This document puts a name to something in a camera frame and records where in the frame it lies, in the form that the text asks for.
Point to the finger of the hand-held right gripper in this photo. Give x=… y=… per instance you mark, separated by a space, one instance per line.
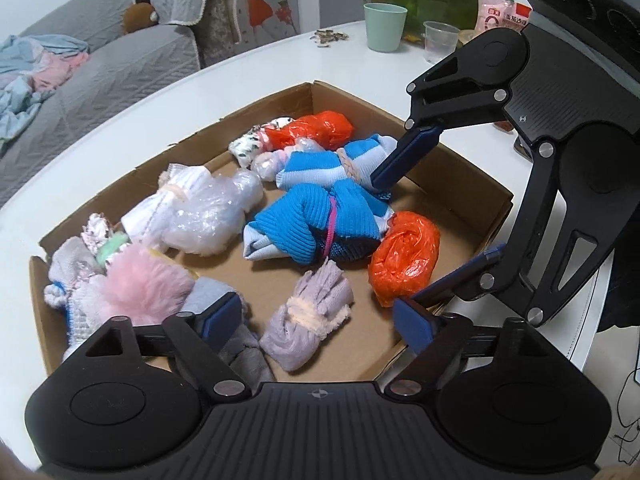
x=460 y=272
x=405 y=157

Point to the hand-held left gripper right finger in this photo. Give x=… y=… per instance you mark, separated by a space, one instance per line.
x=415 y=322

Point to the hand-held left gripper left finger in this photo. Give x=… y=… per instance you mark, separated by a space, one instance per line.
x=220 y=317

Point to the grey sock bundle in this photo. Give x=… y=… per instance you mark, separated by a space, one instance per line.
x=255 y=355

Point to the shallow cardboard box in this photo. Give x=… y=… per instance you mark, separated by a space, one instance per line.
x=365 y=310

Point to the orange plastic bag bundle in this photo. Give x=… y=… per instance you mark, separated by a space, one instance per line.
x=310 y=130
x=405 y=255

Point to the pink fluffy bundle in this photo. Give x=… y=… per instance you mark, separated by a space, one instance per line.
x=145 y=285

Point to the lilac sock bundle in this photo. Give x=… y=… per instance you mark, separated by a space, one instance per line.
x=310 y=320

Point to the blue white striped sock bundle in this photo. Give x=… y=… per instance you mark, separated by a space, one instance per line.
x=315 y=170

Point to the clear plastic bag bundle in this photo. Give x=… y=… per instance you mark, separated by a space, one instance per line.
x=220 y=210

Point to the blue sock bundle pink band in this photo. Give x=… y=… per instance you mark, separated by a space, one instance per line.
x=300 y=220

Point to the pink white mesh bundle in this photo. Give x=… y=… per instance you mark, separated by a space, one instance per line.
x=97 y=227

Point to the grey white knit bundle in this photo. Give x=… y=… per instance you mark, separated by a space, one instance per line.
x=70 y=270

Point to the white green printed bundle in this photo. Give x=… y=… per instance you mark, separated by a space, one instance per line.
x=245 y=150

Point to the clear plastic cup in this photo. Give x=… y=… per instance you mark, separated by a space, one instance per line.
x=440 y=40

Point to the mint green cup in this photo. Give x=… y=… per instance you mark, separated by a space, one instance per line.
x=384 y=27

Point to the pink white spouted pouch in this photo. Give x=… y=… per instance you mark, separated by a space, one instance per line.
x=500 y=12

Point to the grey covered sofa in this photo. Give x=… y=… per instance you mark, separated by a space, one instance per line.
x=100 y=85

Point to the brown plush toy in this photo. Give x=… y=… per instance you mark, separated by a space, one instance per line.
x=140 y=17

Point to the light blue blanket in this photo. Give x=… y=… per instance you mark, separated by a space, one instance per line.
x=35 y=75

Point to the wall poster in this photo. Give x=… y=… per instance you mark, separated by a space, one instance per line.
x=265 y=5

